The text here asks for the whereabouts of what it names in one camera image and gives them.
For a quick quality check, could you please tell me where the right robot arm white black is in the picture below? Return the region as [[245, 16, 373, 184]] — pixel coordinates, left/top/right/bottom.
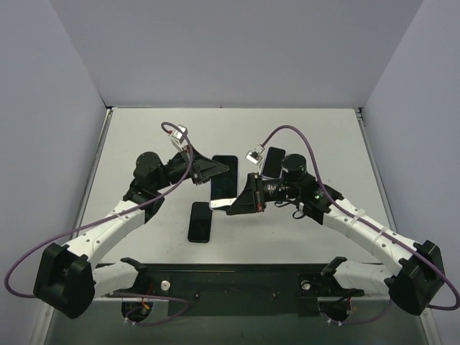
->
[[226, 154, 444, 316]]

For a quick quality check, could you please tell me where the large phone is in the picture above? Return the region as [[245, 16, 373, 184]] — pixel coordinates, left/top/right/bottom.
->
[[209, 155, 239, 211]]

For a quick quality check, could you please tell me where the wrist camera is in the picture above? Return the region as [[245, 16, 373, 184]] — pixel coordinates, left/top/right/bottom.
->
[[245, 147, 265, 166], [169, 125, 188, 152]]

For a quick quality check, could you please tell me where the small black phone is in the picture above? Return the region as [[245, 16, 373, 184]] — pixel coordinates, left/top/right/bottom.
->
[[188, 202, 213, 243]]

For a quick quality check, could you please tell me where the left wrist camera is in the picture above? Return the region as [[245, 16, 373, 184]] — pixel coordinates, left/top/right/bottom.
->
[[169, 125, 188, 152]]

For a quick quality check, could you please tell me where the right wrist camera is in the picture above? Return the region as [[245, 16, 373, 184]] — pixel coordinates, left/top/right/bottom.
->
[[245, 147, 265, 166]]

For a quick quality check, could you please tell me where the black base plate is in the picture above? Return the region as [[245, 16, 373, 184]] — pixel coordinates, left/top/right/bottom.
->
[[128, 264, 364, 316]]

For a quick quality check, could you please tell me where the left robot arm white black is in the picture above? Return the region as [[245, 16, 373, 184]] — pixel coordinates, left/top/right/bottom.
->
[[33, 147, 229, 319]]

